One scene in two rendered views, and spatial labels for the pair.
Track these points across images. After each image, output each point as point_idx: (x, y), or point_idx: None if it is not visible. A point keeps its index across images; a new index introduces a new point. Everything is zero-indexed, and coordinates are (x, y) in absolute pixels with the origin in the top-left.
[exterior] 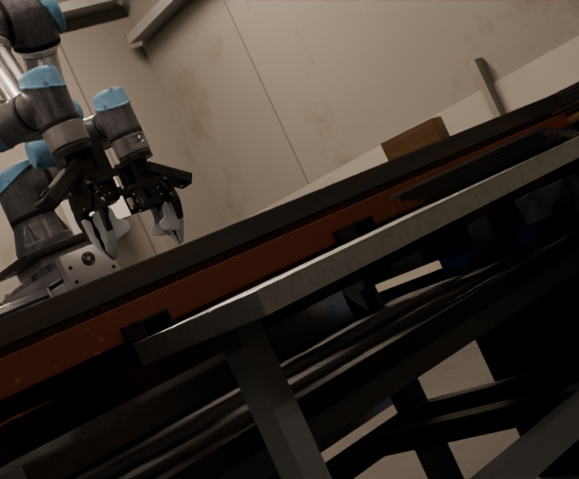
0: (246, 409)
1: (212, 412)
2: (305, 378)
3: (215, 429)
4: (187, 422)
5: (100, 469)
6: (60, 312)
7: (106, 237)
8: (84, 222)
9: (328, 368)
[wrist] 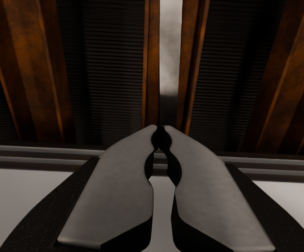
0: (136, 93)
1: (211, 122)
2: (119, 134)
3: (129, 52)
4: (237, 117)
5: (276, 27)
6: None
7: (115, 144)
8: (240, 230)
9: (107, 144)
